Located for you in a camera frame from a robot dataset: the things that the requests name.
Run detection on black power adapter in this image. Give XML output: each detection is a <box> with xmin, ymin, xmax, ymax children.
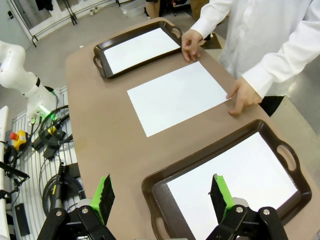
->
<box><xmin>31</xmin><ymin>128</ymin><xmax>67</xmax><ymax>151</ymax></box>

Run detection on coiled black cable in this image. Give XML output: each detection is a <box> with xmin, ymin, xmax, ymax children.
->
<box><xmin>41</xmin><ymin>162</ymin><xmax>85</xmax><ymax>218</ymax></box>

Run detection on clear plastic box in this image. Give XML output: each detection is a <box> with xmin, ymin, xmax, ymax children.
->
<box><xmin>121</xmin><ymin>1</ymin><xmax>147</xmax><ymax>19</ymax></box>

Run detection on yellow emergency stop box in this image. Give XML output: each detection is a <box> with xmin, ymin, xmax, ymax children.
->
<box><xmin>9</xmin><ymin>129</ymin><xmax>29</xmax><ymax>151</ymax></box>

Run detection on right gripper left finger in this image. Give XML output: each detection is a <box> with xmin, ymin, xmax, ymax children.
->
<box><xmin>36</xmin><ymin>172</ymin><xmax>116</xmax><ymax>240</ymax></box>

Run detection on person's left hand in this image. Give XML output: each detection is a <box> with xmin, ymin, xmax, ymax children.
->
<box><xmin>226</xmin><ymin>76</ymin><xmax>263</xmax><ymax>116</ymax></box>

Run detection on person's right forearm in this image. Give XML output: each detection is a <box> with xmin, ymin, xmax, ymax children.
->
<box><xmin>193</xmin><ymin>0</ymin><xmax>242</xmax><ymax>40</ymax></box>

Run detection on person in white shirt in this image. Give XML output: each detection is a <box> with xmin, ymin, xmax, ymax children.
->
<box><xmin>218</xmin><ymin>0</ymin><xmax>320</xmax><ymax>117</ymax></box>

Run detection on white frame panel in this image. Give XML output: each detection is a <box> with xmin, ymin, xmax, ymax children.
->
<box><xmin>0</xmin><ymin>106</ymin><xmax>11</xmax><ymax>240</ymax></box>

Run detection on white A4 paper stack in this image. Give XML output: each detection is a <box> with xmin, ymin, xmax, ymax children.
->
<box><xmin>126</xmin><ymin>61</ymin><xmax>232</xmax><ymax>138</ymax></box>

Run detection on brown plastic tray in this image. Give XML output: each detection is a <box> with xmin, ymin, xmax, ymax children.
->
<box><xmin>141</xmin><ymin>119</ymin><xmax>313</xmax><ymax>240</ymax></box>
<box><xmin>92</xmin><ymin>20</ymin><xmax>184</xmax><ymax>80</ymax></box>

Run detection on white A4 paper sheet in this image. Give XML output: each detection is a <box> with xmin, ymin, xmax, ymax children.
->
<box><xmin>166</xmin><ymin>131</ymin><xmax>299</xmax><ymax>240</ymax></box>
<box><xmin>102</xmin><ymin>27</ymin><xmax>182</xmax><ymax>75</ymax></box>

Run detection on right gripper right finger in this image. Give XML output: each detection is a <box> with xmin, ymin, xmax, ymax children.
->
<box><xmin>206</xmin><ymin>172</ymin><xmax>290</xmax><ymax>240</ymax></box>

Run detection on person's right hand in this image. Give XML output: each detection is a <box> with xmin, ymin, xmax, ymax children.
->
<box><xmin>181</xmin><ymin>28</ymin><xmax>204</xmax><ymax>63</ymax></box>

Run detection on black flat plate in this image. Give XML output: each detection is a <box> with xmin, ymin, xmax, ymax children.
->
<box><xmin>14</xmin><ymin>203</ymin><xmax>31</xmax><ymax>237</ymax></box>

